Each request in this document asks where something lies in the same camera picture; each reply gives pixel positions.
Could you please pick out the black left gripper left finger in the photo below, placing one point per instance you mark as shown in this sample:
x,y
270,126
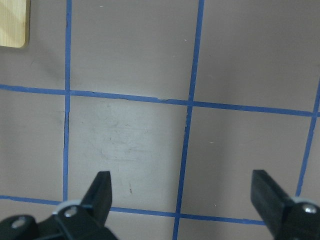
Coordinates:
x,y
71,221

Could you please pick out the wooden mug tree stand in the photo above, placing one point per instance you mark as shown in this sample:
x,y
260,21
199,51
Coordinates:
x,y
14,23

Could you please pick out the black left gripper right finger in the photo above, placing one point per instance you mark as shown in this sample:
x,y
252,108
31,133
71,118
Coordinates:
x,y
286,217

